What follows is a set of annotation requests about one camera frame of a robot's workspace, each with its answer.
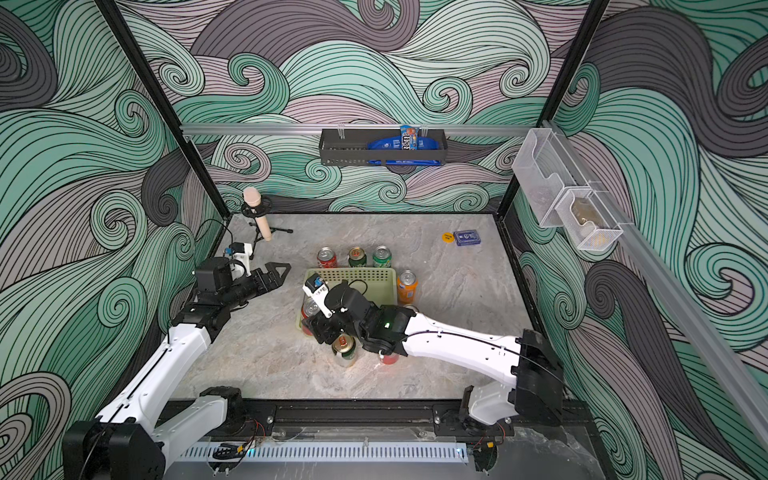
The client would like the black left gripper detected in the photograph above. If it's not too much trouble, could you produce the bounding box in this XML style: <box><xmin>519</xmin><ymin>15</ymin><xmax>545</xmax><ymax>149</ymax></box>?
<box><xmin>220</xmin><ymin>263</ymin><xmax>289</xmax><ymax>311</ymax></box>

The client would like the green gold-top tea can front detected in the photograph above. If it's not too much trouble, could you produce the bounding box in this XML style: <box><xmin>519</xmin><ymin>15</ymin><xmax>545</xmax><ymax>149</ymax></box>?
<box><xmin>331</xmin><ymin>333</ymin><xmax>357</xmax><ymax>368</ymax></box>

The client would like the green gold-top tea can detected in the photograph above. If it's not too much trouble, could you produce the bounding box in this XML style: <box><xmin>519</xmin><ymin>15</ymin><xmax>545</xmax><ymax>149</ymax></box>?
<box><xmin>331</xmin><ymin>333</ymin><xmax>357</xmax><ymax>368</ymax></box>
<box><xmin>348</xmin><ymin>246</ymin><xmax>367</xmax><ymax>268</ymax></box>

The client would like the red cola can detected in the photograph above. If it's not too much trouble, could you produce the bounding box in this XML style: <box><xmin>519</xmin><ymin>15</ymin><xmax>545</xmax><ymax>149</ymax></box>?
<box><xmin>301</xmin><ymin>298</ymin><xmax>320</xmax><ymax>336</ymax></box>
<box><xmin>316</xmin><ymin>246</ymin><xmax>338</xmax><ymax>268</ymax></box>
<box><xmin>379</xmin><ymin>353</ymin><xmax>400</xmax><ymax>365</ymax></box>

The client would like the green gold-top tea can back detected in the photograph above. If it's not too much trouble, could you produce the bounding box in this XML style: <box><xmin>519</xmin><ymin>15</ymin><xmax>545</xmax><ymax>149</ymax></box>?
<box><xmin>348</xmin><ymin>246</ymin><xmax>367</xmax><ymax>268</ymax></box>

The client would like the green sprite can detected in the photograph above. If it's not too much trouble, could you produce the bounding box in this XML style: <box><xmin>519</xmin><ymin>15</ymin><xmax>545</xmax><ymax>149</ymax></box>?
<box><xmin>373</xmin><ymin>245</ymin><xmax>392</xmax><ymax>268</ymax></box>

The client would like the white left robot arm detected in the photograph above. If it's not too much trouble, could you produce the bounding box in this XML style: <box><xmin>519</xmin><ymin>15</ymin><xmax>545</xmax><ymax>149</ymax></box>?
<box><xmin>62</xmin><ymin>257</ymin><xmax>291</xmax><ymax>479</ymax></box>

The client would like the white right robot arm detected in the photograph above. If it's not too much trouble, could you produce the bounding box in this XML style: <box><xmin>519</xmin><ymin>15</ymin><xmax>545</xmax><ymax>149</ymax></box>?
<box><xmin>303</xmin><ymin>305</ymin><xmax>564</xmax><ymax>426</ymax></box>

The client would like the light green plastic basket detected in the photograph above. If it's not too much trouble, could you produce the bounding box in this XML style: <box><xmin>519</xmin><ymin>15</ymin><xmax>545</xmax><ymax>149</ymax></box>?
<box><xmin>296</xmin><ymin>267</ymin><xmax>398</xmax><ymax>331</ymax></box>

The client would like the black tripod microphone stand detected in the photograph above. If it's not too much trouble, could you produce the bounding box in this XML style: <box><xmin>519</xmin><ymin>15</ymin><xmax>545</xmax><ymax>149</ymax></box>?
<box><xmin>240</xmin><ymin>197</ymin><xmax>294</xmax><ymax>243</ymax></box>

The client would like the beige foam microphone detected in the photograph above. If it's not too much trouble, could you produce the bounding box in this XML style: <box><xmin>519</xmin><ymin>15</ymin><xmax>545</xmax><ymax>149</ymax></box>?
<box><xmin>243</xmin><ymin>187</ymin><xmax>272</xmax><ymax>242</ymax></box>

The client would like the blue playing card box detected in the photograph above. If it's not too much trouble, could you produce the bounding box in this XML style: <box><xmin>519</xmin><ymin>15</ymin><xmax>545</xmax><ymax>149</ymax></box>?
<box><xmin>453</xmin><ymin>230</ymin><xmax>481</xmax><ymax>246</ymax></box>

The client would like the blue snack bag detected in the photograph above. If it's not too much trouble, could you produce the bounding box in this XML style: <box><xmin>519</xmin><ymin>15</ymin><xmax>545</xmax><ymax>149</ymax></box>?
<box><xmin>366</xmin><ymin>135</ymin><xmax>446</xmax><ymax>166</ymax></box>

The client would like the small candy packet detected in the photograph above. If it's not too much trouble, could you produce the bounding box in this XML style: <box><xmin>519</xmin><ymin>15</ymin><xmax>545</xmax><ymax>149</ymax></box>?
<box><xmin>400</xmin><ymin>125</ymin><xmax>418</xmax><ymax>150</ymax></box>

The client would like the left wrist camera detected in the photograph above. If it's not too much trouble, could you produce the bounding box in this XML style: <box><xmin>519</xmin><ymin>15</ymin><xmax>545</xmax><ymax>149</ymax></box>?
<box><xmin>194</xmin><ymin>242</ymin><xmax>253</xmax><ymax>294</ymax></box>

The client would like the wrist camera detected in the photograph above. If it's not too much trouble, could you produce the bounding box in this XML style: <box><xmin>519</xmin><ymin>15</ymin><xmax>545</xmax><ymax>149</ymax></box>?
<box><xmin>303</xmin><ymin>274</ymin><xmax>372</xmax><ymax>319</ymax></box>
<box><xmin>194</xmin><ymin>242</ymin><xmax>253</xmax><ymax>294</ymax></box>

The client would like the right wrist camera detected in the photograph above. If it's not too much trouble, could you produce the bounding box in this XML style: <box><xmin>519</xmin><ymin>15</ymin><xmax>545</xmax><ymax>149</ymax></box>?
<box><xmin>303</xmin><ymin>274</ymin><xmax>372</xmax><ymax>319</ymax></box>

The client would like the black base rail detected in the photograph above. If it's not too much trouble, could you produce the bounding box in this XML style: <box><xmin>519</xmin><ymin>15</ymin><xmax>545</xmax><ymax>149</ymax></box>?
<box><xmin>209</xmin><ymin>399</ymin><xmax>513</xmax><ymax>439</ymax></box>

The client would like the white slotted cable duct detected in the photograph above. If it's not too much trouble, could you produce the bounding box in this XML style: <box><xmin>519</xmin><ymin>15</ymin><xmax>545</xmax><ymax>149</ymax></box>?
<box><xmin>177</xmin><ymin>441</ymin><xmax>469</xmax><ymax>464</ymax></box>

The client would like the black wall shelf basket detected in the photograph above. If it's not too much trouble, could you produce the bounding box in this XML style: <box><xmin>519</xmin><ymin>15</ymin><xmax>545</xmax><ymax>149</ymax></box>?
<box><xmin>319</xmin><ymin>128</ymin><xmax>448</xmax><ymax>167</ymax></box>

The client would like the aluminium rail back wall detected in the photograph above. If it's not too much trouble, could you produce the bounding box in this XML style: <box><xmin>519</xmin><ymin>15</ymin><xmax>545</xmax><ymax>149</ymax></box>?
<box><xmin>180</xmin><ymin>122</ymin><xmax>533</xmax><ymax>137</ymax></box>

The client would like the aluminium rail wall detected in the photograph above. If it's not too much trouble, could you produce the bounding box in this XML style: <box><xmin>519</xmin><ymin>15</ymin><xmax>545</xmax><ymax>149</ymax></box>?
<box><xmin>543</xmin><ymin>120</ymin><xmax>767</xmax><ymax>447</ymax></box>
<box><xmin>180</xmin><ymin>122</ymin><xmax>533</xmax><ymax>137</ymax></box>

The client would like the clear plastic wall bin large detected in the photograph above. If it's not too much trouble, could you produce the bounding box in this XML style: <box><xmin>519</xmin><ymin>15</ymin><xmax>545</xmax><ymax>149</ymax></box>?
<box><xmin>512</xmin><ymin>128</ymin><xmax>587</xmax><ymax>228</ymax></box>

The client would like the black corner frame post left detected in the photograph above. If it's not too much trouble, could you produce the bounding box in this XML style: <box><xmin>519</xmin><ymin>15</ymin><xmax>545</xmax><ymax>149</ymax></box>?
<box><xmin>94</xmin><ymin>0</ymin><xmax>231</xmax><ymax>220</ymax></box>

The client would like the black corner frame post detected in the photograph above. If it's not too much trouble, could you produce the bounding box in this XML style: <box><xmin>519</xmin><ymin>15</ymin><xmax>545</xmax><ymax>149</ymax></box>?
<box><xmin>496</xmin><ymin>0</ymin><xmax>612</xmax><ymax>216</ymax></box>
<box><xmin>94</xmin><ymin>0</ymin><xmax>231</xmax><ymax>220</ymax></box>

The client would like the clear plastic wall bin small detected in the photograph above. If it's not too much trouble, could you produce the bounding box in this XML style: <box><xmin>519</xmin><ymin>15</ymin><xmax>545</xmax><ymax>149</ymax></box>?
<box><xmin>555</xmin><ymin>188</ymin><xmax>623</xmax><ymax>253</ymax></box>

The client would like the aluminium rail right wall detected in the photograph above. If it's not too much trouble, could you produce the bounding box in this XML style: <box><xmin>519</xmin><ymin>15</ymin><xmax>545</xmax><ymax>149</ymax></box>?
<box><xmin>543</xmin><ymin>120</ymin><xmax>767</xmax><ymax>447</ymax></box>

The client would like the black corner frame post right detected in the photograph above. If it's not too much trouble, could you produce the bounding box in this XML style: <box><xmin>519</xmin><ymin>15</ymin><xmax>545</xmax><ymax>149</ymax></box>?
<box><xmin>496</xmin><ymin>0</ymin><xmax>612</xmax><ymax>216</ymax></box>

